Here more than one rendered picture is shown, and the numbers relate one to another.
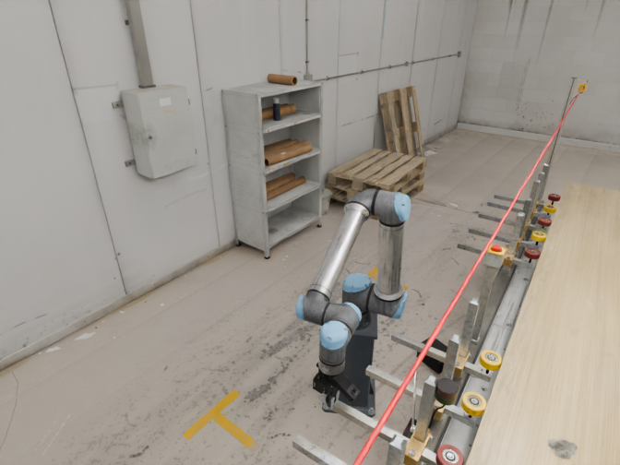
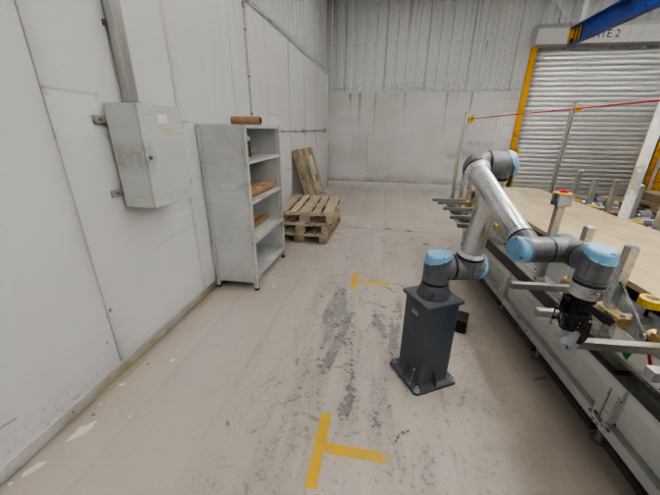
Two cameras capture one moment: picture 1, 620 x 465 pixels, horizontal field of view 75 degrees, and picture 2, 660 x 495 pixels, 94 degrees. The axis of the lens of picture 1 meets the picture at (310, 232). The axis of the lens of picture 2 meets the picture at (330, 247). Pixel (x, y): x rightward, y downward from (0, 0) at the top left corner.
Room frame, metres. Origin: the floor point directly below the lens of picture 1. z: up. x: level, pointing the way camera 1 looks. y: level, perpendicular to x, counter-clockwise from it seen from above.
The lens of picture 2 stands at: (0.64, 1.06, 1.52)
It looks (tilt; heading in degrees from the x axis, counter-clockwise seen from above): 21 degrees down; 332
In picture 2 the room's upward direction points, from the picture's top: 1 degrees clockwise
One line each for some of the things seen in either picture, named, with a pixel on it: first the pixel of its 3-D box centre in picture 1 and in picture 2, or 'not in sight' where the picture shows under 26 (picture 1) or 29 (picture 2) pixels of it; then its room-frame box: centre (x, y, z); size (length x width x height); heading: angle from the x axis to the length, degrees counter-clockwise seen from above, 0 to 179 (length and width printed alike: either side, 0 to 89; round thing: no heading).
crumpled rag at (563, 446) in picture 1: (565, 447); not in sight; (0.80, -0.80, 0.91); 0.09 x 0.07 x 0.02; 90
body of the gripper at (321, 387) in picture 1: (328, 377); (575, 311); (1.03, -0.07, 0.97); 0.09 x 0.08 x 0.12; 55
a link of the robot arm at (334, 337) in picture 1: (333, 342); (594, 265); (1.02, -0.08, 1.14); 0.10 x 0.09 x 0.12; 154
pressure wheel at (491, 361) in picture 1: (488, 366); not in sight; (1.19, -0.72, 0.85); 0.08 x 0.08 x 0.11
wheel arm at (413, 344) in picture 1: (438, 355); (557, 288); (1.30, -0.56, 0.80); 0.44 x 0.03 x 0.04; 56
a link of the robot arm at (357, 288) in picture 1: (357, 292); (438, 265); (1.77, -0.26, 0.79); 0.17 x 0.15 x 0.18; 64
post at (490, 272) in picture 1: (482, 304); (548, 244); (1.50, -0.80, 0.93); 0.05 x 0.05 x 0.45; 56
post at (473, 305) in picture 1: (464, 345); (575, 271); (1.28, -0.65, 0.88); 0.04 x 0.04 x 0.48; 56
